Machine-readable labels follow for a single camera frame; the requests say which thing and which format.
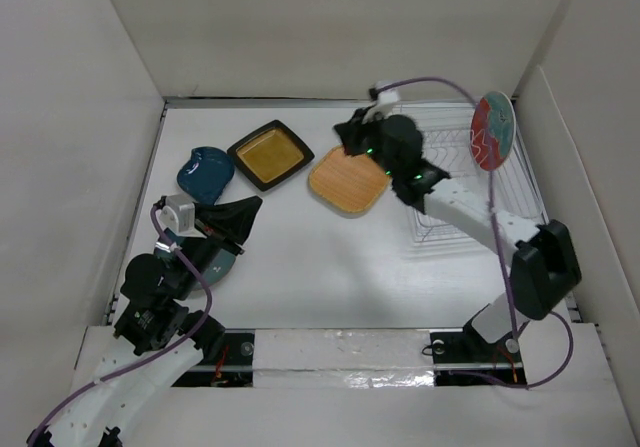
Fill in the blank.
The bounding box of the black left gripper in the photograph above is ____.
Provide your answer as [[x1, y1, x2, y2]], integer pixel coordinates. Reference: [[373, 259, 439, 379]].
[[173, 194, 264, 298]]

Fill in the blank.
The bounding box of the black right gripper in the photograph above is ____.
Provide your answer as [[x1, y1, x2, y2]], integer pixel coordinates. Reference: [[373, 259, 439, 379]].
[[337, 105, 402, 179]]

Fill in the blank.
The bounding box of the woven bamboo tray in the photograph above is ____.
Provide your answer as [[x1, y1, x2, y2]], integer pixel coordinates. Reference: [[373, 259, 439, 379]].
[[308, 146, 390, 216]]

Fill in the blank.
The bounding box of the dark blue leaf dish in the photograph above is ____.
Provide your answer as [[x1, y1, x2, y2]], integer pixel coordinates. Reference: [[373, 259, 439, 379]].
[[176, 146, 235, 205]]

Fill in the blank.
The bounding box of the square black yellow plate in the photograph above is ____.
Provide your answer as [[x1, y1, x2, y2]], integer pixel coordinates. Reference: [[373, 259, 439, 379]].
[[226, 120, 315, 192]]

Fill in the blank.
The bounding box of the round teal red plate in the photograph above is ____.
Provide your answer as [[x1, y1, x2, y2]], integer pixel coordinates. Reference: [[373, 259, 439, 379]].
[[469, 91, 517, 172]]

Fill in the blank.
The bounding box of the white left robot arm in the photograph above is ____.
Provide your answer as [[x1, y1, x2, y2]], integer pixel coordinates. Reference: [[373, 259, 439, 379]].
[[26, 194, 262, 446]]

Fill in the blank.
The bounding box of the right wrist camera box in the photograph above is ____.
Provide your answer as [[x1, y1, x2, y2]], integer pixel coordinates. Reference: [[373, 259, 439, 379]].
[[365, 83, 400, 122]]

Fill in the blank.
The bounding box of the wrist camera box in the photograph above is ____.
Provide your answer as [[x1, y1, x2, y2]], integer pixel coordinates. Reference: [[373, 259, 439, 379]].
[[365, 83, 400, 122], [154, 194, 205, 238]]

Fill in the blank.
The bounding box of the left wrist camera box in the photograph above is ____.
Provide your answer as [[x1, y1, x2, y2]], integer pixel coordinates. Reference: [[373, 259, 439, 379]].
[[154, 194, 205, 238]]

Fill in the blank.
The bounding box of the white wire dish rack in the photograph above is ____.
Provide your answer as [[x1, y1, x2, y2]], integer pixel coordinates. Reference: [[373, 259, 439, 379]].
[[393, 103, 544, 247]]

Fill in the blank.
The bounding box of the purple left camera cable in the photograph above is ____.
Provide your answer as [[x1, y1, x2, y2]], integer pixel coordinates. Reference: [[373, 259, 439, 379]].
[[27, 201, 214, 447]]

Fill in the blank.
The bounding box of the purple camera cable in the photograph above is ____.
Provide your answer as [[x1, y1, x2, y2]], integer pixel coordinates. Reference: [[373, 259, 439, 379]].
[[27, 201, 214, 447], [387, 76, 575, 391]]

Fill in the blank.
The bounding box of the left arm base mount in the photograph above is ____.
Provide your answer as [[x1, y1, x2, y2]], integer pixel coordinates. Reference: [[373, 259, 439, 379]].
[[173, 330, 255, 388]]

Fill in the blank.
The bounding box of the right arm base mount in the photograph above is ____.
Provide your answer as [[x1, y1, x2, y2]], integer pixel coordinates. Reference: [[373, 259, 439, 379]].
[[422, 329, 527, 387]]

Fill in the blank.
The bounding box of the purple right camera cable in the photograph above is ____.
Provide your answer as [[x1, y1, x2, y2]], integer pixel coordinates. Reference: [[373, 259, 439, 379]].
[[387, 76, 575, 391]]

